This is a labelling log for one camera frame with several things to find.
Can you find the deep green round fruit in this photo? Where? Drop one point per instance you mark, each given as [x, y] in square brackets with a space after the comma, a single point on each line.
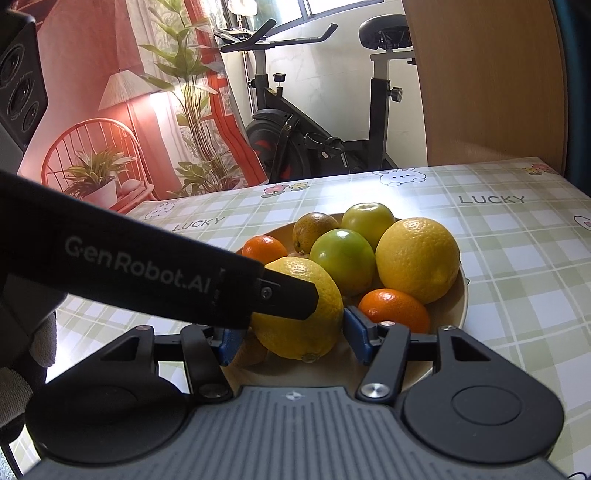
[344, 261]

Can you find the black exercise bike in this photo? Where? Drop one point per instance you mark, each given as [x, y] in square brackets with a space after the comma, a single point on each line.
[277, 138]

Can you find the yellow-green round fruit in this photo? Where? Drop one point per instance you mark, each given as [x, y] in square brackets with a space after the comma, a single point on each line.
[369, 221]

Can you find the pink room wall poster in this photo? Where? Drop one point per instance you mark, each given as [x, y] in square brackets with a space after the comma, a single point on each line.
[92, 55]

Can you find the round yellow lemon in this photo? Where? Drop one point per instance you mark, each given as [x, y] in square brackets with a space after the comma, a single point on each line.
[418, 258]

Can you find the window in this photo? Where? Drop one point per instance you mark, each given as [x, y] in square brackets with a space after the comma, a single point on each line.
[351, 5]

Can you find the person's left hand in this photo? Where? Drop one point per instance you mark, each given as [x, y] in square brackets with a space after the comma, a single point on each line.
[39, 341]

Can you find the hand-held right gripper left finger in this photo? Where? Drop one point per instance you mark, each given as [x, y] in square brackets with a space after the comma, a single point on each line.
[227, 348]

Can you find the brown wooden board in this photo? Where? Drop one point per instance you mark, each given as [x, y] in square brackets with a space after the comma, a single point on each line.
[485, 83]

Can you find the green checked tablecloth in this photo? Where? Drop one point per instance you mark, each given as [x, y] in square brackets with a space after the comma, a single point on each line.
[531, 286]

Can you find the small bright tangerine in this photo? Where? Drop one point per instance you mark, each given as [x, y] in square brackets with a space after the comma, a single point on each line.
[263, 249]

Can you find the orange tangerine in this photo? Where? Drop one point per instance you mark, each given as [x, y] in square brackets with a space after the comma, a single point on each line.
[392, 307]

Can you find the pointed yellow lemon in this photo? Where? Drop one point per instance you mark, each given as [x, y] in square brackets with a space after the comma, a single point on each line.
[300, 332]

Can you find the dark teal curtain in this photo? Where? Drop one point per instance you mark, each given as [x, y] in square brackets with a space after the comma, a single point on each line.
[579, 92]

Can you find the cream round plate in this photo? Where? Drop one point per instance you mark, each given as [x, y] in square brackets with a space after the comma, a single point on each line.
[323, 376]

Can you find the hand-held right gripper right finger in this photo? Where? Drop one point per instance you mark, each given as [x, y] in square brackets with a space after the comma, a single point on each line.
[354, 334]

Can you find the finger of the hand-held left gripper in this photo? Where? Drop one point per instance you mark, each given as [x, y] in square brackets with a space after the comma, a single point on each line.
[291, 295]

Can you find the dull greenish orange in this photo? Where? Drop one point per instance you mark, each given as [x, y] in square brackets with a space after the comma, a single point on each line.
[314, 230]

